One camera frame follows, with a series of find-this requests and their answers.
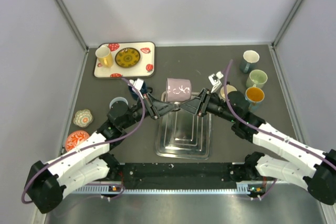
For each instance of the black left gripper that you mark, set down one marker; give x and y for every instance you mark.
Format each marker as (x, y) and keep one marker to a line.
(157, 108)

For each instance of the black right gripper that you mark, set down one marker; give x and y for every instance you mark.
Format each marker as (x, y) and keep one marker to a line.
(199, 103)

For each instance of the lilac ceramic mug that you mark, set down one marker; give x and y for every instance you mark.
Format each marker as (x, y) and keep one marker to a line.
(178, 90)

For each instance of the blue butterfly mug orange inside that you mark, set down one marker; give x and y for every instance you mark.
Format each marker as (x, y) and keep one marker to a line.
(255, 97)

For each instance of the light green mug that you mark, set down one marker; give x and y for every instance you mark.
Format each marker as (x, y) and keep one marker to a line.
(257, 78)

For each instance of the grey-blue mug white inside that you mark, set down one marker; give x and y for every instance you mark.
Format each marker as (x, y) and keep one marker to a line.
(249, 61)

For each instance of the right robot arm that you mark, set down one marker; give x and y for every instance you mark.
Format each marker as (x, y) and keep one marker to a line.
(301, 165)

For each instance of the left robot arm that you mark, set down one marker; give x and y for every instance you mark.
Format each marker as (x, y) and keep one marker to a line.
(48, 184)

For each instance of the dark blue enamel mug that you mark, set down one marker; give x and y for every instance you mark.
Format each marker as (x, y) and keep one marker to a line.
(135, 95)

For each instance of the cream mug black rim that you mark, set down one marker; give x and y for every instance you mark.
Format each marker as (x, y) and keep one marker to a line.
(229, 88)

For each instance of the yellow mug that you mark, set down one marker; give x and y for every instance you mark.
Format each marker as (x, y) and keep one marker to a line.
(104, 56)

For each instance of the silver metal tray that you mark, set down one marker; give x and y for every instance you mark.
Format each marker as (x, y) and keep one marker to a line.
(183, 135)

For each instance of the strawberry pattern white tray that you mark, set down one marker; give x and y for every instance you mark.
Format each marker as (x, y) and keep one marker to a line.
(145, 67)

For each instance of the clear plastic measuring cup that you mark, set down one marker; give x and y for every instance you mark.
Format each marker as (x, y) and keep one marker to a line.
(118, 99)

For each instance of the yellow patterned small plate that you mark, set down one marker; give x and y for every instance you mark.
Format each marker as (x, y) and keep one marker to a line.
(127, 57)

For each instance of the floral patterned small bowl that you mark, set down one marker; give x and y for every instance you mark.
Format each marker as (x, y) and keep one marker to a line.
(83, 118)

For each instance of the orange patterned small plate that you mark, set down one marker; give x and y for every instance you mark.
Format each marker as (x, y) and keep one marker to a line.
(75, 138)

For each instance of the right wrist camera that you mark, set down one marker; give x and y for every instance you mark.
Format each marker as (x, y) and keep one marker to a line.
(215, 80)

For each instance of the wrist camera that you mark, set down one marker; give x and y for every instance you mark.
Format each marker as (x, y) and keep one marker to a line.
(215, 80)
(139, 85)

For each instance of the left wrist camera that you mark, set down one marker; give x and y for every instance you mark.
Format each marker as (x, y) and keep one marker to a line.
(139, 85)

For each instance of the grey slotted cable duct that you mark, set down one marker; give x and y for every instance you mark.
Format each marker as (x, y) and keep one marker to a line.
(114, 189)

